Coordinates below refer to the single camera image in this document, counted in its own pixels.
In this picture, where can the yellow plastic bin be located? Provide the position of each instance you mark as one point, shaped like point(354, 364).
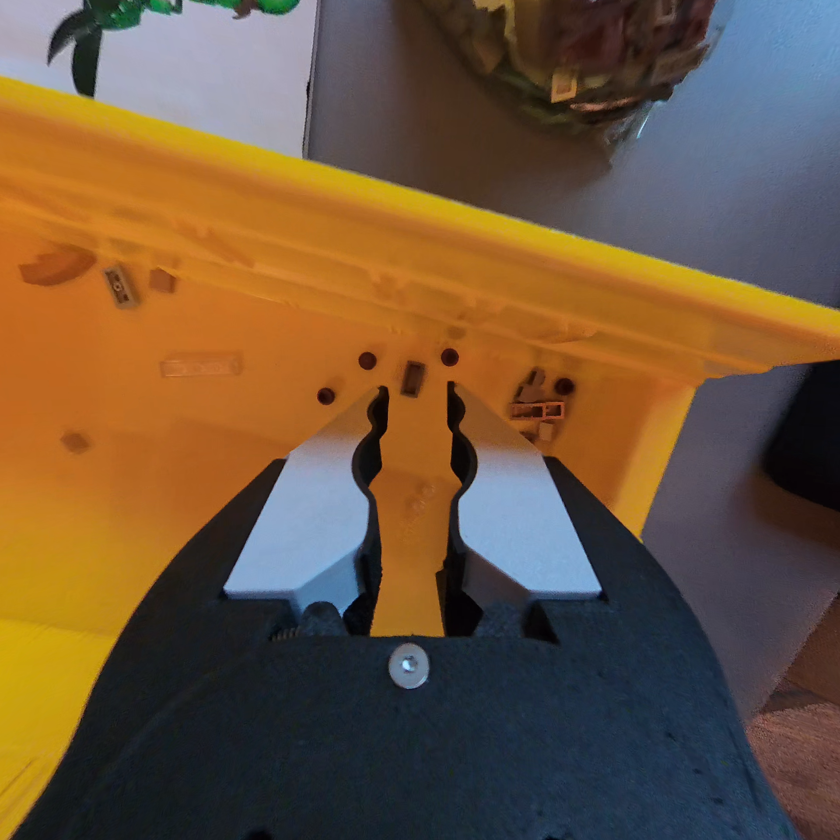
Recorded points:
point(197, 492)

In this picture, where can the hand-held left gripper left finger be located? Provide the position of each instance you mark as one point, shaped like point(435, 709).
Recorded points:
point(308, 525)

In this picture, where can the toy instruction booklet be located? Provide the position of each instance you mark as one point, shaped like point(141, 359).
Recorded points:
point(197, 79)

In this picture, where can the grey desk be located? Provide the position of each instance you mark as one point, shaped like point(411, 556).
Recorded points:
point(754, 229)

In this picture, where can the pile of mixed toy bricks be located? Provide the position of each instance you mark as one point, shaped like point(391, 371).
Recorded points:
point(577, 59)

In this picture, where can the clear zip bag green seal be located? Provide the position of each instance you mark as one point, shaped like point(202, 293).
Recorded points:
point(623, 111)

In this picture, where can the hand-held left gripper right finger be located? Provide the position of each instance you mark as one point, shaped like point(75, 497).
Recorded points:
point(525, 525)

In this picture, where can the small toy bricks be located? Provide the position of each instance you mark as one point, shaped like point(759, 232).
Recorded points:
point(412, 379)

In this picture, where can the black perforated chair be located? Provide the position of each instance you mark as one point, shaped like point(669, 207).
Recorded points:
point(810, 439)

